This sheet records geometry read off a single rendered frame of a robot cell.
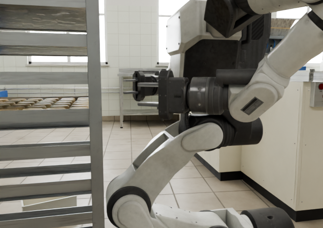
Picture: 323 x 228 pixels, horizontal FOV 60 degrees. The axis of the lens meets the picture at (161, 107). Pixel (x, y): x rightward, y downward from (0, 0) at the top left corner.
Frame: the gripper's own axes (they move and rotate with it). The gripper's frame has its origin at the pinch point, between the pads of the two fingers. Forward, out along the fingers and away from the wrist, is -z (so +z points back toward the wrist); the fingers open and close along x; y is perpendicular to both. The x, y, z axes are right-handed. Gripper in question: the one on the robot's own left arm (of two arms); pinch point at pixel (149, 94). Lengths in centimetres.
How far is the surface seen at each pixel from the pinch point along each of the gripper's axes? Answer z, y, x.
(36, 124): -53, -20, -14
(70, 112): -17.5, 8.2, -4.2
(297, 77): 49, -111, 3
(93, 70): -11.1, 7.9, 6.0
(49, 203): -83, -60, -68
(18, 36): -26.7, 13.5, 13.6
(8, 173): -62, -14, -32
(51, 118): -21.5, 10.5, -5.5
